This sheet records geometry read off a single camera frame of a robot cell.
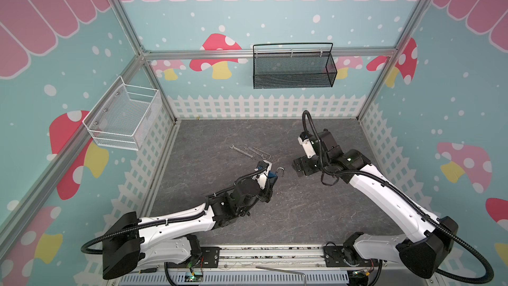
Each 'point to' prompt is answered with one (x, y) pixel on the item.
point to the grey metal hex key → (304, 277)
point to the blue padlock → (272, 174)
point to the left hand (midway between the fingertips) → (272, 179)
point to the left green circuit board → (189, 277)
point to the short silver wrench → (262, 155)
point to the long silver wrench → (253, 157)
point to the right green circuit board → (359, 273)
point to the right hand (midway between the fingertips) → (301, 160)
